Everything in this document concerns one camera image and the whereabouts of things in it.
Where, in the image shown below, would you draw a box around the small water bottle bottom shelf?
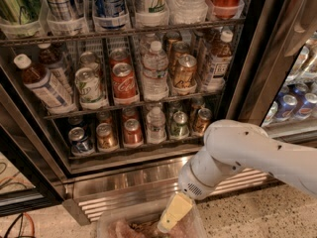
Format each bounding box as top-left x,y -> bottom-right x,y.
147,107 -> 166,144

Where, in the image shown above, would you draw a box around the water bottle middle shelf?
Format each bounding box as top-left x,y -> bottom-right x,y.
142,41 -> 168,101

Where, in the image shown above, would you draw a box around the gold can bottom shelf right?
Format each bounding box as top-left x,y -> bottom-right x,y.
192,108 -> 212,134

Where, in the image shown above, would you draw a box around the orange can bottom shelf front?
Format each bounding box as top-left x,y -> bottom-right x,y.
96,123 -> 118,152

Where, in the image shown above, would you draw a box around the fridge centre door frame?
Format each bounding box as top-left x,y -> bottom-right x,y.
216,0 -> 317,125

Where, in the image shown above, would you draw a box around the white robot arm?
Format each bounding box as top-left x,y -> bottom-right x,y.
158,119 -> 317,233

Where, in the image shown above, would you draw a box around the water bottle top shelf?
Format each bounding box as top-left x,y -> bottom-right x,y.
166,0 -> 208,25

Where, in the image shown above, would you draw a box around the green can top shelf left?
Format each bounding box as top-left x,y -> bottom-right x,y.
0,0 -> 41,25

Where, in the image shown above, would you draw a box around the tea bottle front left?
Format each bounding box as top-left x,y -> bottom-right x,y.
14,54 -> 73,108

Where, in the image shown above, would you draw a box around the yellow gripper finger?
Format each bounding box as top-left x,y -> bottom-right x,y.
158,192 -> 193,233

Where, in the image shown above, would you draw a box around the blue Pepsi can right fridge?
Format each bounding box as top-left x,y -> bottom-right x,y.
275,94 -> 297,122

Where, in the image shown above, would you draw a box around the clear plastic bin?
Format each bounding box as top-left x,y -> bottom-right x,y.
97,198 -> 207,238

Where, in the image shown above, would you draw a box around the red Coca-Cola can middle shelf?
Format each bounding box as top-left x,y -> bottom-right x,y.
111,62 -> 137,99

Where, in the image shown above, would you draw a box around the blue white can top shelf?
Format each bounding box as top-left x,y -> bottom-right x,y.
94,0 -> 126,29

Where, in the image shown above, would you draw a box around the blue can bottom shelf front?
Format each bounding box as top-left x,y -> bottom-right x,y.
68,127 -> 94,156

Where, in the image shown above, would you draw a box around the gold can middle shelf front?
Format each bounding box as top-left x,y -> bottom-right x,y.
172,55 -> 197,88

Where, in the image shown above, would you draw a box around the stainless fridge base grille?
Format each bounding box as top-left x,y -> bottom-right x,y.
62,139 -> 317,226

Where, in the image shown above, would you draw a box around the tea bottle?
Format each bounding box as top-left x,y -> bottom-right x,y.
38,44 -> 73,94
14,54 -> 73,108

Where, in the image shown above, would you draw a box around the red can bottom shelf front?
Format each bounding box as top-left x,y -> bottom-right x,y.
124,119 -> 143,147

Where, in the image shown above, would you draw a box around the open glass door left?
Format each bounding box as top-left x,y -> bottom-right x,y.
0,85 -> 65,216

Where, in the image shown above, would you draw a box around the tea bottle right middle shelf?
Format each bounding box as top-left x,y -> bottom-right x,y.
201,29 -> 234,87

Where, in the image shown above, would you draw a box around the gold can shelf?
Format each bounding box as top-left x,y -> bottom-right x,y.
172,55 -> 197,88
192,108 -> 212,134

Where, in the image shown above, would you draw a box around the orange black cables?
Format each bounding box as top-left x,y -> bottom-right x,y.
2,211 -> 37,238

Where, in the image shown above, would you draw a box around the green can bottom shelf front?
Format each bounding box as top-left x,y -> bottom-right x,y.
170,111 -> 189,140

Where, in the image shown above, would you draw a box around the tea bottle rear left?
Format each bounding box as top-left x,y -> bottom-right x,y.
38,44 -> 73,94

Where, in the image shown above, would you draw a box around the white green can middle shelf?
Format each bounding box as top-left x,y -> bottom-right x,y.
75,67 -> 104,104

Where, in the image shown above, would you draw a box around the plaid can top shelf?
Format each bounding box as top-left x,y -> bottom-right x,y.
47,0 -> 84,21

